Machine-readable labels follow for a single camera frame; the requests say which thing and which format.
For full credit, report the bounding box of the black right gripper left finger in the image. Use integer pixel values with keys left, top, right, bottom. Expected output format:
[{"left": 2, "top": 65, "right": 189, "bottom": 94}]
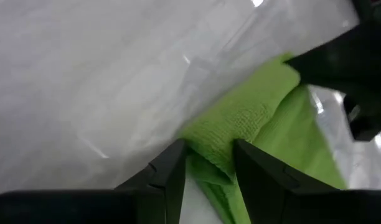
[{"left": 114, "top": 138, "right": 188, "bottom": 224}]

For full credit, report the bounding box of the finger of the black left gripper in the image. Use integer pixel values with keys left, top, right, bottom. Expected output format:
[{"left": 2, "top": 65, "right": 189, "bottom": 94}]
[
  {"left": 285, "top": 17, "right": 381, "bottom": 104},
  {"left": 344, "top": 94, "right": 381, "bottom": 142}
]

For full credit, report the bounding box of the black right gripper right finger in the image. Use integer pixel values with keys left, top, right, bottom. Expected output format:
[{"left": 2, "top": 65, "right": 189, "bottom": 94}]
[{"left": 233, "top": 138, "right": 341, "bottom": 224}]

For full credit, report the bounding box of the green microfibre towel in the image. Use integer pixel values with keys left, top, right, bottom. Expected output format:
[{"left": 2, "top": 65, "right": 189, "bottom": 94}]
[{"left": 177, "top": 52, "right": 349, "bottom": 224}]

